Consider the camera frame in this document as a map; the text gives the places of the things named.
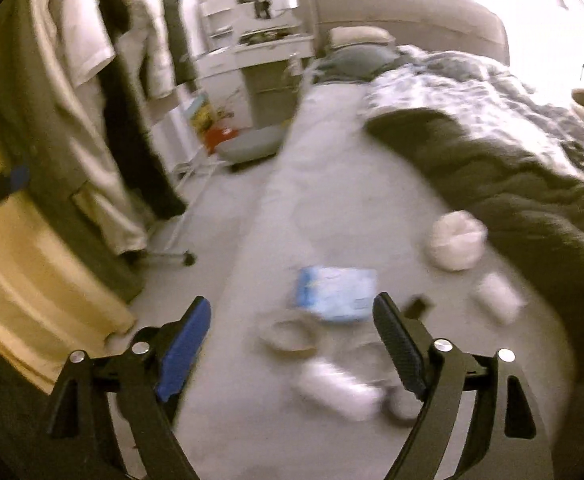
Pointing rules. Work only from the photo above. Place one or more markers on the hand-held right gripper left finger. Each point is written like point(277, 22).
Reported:
point(184, 350)

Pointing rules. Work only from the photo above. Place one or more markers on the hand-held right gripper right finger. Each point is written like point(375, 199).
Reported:
point(399, 350)

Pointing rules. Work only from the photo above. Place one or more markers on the blue tissue packet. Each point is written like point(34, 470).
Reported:
point(334, 292)

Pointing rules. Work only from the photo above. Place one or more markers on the small black object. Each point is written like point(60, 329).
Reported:
point(418, 307)

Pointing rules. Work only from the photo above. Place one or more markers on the grey tape roll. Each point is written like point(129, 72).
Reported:
point(272, 342)

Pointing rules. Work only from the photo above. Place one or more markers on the olive coat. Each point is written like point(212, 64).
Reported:
point(57, 125)

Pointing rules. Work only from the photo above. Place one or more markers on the white wheeled clothes rack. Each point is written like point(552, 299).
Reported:
point(164, 256)

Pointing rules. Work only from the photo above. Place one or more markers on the yellow cloth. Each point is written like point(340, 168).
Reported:
point(37, 280)

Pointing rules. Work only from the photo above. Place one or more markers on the white crumpled paper wad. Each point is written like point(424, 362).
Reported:
point(456, 242)

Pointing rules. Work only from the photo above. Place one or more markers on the black coat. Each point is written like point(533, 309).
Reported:
point(137, 145)

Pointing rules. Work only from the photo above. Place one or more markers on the white shirt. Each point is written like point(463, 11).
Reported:
point(82, 25)

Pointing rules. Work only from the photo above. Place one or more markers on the dark green blanket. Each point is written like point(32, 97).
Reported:
point(521, 195)

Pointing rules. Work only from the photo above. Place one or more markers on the red container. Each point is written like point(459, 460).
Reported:
point(221, 139)

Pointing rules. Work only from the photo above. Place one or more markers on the grey floor cushion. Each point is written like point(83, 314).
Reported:
point(252, 145)

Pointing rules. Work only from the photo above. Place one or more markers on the white puffer jacket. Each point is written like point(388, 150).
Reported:
point(149, 35)

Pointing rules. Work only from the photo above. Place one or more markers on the grey patterned quilt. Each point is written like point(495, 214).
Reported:
point(461, 90)

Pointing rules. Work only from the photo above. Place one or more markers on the grey pillow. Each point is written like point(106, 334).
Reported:
point(356, 62)

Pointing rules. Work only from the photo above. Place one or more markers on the white dressing table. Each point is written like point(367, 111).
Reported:
point(267, 65)

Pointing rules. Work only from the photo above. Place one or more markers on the beige pillow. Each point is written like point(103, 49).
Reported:
point(359, 36)

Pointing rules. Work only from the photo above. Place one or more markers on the grey bed headboard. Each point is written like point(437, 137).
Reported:
point(421, 15)

